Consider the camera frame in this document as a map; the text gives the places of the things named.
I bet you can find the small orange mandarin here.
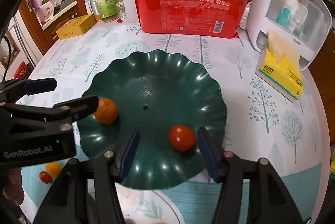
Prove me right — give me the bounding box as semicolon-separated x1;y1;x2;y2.
94;98;118;124

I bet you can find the red cherry tomato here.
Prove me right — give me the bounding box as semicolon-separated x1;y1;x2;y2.
39;171;53;184
168;124;196;152

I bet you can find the left human hand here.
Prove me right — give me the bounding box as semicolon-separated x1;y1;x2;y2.
1;167;24;206

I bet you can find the yellow kumquat on table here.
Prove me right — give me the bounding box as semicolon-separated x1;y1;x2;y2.
45;162;62;178

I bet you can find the red cherry tomato on table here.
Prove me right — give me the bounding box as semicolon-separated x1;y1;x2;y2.
39;171;53;184

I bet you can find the white floral placemat plate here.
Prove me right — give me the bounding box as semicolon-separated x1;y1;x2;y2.
115;183;185;224

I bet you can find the patterned tree tablecloth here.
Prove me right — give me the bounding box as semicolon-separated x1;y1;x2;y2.
19;23;324;223

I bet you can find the yellow flat box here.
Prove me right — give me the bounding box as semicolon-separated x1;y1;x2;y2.
56;14;96;39

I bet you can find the dark green scalloped plate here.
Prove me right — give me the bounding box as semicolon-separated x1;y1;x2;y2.
77;50;227;190

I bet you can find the small glass jar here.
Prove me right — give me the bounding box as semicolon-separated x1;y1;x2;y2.
116;2;127;21

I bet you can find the small metal tin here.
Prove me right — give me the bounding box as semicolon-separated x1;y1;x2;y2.
90;0;102;22

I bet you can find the white plastic bottle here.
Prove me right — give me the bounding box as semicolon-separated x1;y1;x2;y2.
123;0;139;23

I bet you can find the green label glass bottle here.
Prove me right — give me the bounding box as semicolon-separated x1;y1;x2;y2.
96;0;118;22

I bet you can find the yellow tissue pack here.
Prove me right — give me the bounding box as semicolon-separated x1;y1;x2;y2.
255;30;303;102

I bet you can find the white cosmetics storage box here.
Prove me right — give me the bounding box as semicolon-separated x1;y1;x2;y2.
246;0;332;70

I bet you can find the black cable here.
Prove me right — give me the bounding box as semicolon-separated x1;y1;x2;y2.
2;35;13;81

